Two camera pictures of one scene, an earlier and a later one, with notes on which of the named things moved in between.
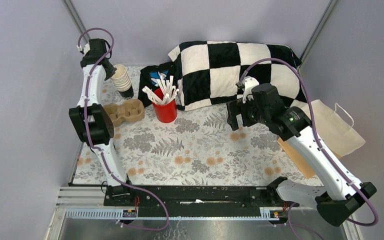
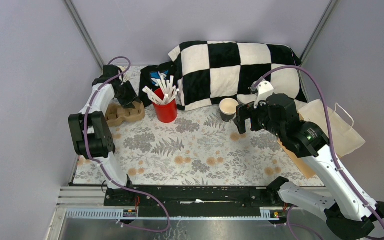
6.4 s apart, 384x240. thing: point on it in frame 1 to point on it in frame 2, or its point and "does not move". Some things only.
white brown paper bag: (336, 129) does not move
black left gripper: (110, 71) to (126, 102)
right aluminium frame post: (330, 8) does not move
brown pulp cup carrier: (130, 110) does not move
